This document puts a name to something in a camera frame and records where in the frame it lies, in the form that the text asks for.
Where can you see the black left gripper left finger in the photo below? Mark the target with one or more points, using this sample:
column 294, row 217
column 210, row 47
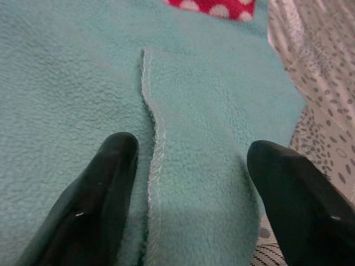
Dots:
column 88, row 210

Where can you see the teal heart-print blanket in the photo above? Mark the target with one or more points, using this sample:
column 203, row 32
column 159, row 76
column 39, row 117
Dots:
column 83, row 83

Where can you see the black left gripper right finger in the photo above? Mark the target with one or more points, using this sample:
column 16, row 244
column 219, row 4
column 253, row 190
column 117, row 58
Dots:
column 305, row 210

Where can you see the grey quilted mattress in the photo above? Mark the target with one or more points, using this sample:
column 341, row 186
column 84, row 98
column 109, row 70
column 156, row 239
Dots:
column 324, row 69

